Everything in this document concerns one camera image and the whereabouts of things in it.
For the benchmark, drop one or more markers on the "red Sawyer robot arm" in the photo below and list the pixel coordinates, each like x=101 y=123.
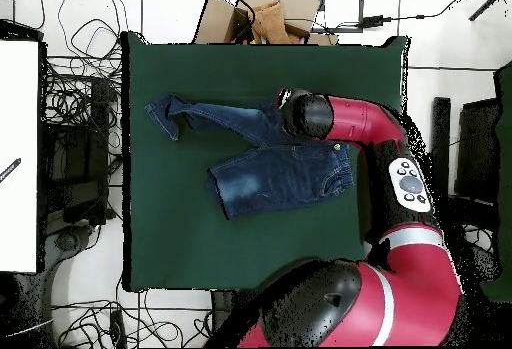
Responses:
x=400 y=285

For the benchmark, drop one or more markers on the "black flat panel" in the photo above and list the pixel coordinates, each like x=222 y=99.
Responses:
x=478 y=153

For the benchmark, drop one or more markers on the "black strip with white print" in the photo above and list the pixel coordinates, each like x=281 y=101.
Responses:
x=10 y=170

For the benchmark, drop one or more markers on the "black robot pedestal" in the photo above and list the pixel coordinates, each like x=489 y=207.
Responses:
x=222 y=305

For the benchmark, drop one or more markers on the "blue denim jeans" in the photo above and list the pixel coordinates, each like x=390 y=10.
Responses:
x=280 y=173

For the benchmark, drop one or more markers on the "dark green cloth sheet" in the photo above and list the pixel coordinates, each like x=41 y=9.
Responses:
x=504 y=165

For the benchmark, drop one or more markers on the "black equipment rack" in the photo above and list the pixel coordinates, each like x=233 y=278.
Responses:
x=80 y=157

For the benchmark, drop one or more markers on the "white board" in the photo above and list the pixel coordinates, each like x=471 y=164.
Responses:
x=18 y=145

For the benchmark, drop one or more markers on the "dark metal frame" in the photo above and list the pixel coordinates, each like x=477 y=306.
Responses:
x=361 y=5

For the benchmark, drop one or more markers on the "black power adapter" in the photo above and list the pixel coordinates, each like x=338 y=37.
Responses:
x=374 y=21

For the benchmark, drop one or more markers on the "brown cardboard box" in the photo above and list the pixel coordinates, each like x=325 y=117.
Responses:
x=216 y=21

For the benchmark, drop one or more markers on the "black power strip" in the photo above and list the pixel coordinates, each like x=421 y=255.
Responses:
x=118 y=329

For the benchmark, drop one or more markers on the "dark green table cloth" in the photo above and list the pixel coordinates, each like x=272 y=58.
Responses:
x=180 y=245

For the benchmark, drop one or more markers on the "black upright post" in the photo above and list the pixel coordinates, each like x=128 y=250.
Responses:
x=440 y=133

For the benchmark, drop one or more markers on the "tan cloth in box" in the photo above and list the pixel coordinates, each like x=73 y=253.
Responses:
x=270 y=23

